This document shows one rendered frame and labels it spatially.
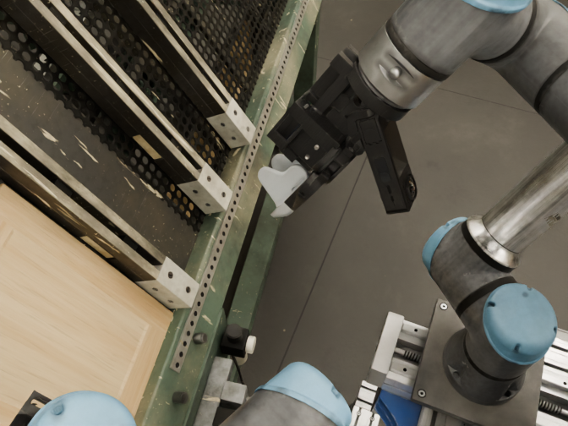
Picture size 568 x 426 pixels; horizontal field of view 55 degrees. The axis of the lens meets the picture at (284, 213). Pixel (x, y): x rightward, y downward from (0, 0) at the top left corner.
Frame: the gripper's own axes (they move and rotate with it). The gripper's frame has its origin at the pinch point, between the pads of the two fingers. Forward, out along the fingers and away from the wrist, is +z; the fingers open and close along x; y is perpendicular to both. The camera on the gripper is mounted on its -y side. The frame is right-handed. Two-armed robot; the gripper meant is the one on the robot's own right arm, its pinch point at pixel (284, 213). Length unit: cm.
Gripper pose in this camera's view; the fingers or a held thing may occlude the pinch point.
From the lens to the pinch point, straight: 64.9
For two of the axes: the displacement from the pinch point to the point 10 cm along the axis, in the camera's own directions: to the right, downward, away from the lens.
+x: -4.1, 4.7, -7.8
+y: -7.2, -6.9, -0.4
